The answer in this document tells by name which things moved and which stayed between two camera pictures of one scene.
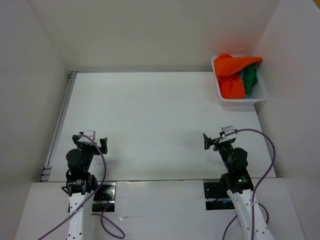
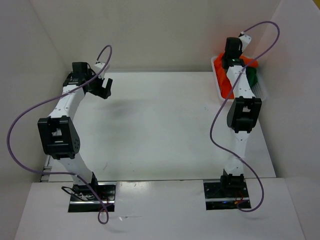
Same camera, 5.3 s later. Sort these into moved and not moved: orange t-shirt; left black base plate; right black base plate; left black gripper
Moved: left black gripper
Not moved: orange t-shirt; left black base plate; right black base plate
